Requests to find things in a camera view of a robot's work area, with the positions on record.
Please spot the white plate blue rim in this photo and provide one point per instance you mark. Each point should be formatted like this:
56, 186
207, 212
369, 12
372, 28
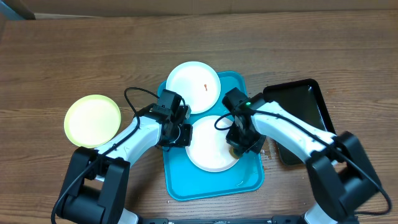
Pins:
197, 83

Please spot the white plate green rim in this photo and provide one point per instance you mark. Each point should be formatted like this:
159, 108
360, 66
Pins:
92, 121

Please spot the teal plastic tray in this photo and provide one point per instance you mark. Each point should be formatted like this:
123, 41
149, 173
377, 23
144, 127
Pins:
185, 181

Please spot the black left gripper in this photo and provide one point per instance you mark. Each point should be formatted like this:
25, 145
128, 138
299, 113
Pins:
184, 140

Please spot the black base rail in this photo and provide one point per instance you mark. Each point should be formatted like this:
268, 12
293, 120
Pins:
278, 219

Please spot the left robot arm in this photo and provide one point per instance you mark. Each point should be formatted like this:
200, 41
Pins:
95, 185

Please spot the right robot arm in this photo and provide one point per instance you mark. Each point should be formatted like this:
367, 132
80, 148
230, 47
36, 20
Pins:
341, 175

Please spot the green yellow sponge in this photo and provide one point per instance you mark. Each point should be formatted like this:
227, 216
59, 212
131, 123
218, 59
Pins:
233, 154

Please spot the black rectangular tray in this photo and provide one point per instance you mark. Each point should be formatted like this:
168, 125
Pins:
302, 99

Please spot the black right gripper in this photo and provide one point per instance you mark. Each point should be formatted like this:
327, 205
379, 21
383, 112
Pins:
239, 142

